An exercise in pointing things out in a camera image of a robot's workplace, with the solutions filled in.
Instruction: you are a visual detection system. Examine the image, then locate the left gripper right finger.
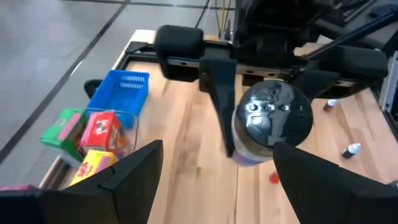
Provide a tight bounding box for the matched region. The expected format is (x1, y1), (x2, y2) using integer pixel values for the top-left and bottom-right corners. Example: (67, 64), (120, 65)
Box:
(272, 141), (398, 224)

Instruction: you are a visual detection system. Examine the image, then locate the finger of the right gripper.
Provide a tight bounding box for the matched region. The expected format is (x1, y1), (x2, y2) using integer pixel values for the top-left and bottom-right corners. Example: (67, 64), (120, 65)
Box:
(292, 70), (340, 103)
(198, 57), (238, 158)

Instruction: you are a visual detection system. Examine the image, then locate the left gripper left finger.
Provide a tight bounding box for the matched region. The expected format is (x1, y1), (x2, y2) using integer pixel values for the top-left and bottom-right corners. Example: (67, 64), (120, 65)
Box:
(0, 139), (165, 224)

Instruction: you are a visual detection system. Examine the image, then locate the yellow Corn Pops cereal box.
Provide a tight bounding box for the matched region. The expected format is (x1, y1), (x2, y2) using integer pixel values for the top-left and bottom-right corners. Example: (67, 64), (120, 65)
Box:
(68, 149), (119, 187)

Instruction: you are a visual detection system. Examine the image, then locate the spice jar black lid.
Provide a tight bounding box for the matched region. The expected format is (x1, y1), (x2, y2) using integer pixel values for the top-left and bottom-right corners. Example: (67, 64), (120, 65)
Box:
(231, 80), (314, 166)

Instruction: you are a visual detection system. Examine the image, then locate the purple Raisin Bran cereal box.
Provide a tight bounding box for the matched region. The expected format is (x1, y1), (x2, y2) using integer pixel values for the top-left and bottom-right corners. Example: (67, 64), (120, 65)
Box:
(0, 184), (39, 192)

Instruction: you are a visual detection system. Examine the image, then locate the red Froot Loops cereal box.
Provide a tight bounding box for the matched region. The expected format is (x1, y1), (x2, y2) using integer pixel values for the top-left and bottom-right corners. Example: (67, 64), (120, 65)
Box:
(78, 111), (129, 157)

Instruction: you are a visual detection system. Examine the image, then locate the green Apple Jacks cereal box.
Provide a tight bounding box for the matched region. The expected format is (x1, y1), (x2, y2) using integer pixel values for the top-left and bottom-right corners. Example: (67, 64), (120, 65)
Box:
(39, 107), (90, 163)

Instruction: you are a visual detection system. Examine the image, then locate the small white-capped bottle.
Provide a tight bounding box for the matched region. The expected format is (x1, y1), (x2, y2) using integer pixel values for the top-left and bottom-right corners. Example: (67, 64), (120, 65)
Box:
(322, 98), (340, 113)

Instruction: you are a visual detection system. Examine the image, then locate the dark grey laptop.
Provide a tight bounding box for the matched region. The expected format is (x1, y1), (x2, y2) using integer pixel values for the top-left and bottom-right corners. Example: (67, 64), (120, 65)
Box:
(323, 0), (398, 41)

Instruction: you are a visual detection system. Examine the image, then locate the blue plastic basket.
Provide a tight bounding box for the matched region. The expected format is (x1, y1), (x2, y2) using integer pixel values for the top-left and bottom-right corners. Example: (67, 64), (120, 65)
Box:
(85, 69), (150, 129)

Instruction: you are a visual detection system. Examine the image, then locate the clear plastic bin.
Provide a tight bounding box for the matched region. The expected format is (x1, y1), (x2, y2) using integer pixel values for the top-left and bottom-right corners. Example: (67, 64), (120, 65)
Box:
(39, 107), (140, 187)

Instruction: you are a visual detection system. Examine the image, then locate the yellow floor cable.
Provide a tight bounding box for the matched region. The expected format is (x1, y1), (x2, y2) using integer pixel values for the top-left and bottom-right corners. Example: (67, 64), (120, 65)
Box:
(220, 0), (226, 32)

